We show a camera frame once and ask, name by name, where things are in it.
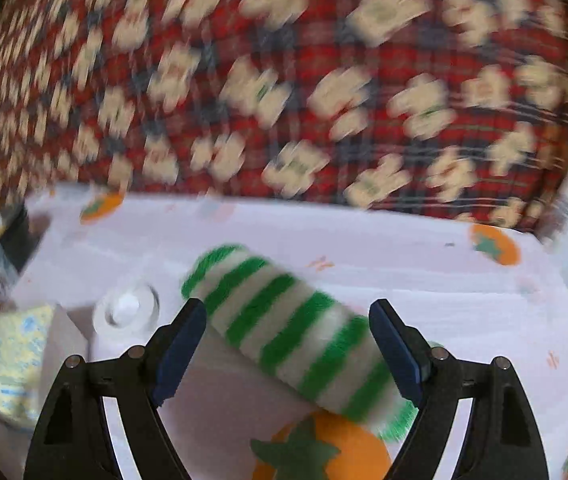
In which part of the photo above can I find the green white striped sock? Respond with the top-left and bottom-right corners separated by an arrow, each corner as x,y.
181,245 -> 417,442

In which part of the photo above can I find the white round lid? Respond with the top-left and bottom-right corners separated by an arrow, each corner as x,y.
93,284 -> 159,338

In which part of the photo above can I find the red plaid teddy bear blanket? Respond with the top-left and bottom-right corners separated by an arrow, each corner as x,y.
0,0 -> 568,232

